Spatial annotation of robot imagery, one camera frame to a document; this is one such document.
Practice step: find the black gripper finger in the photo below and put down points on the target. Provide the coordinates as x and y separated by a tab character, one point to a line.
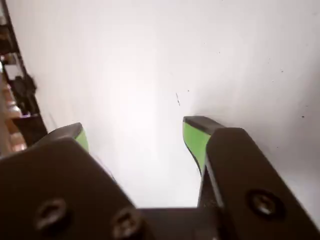
245	180
50	190

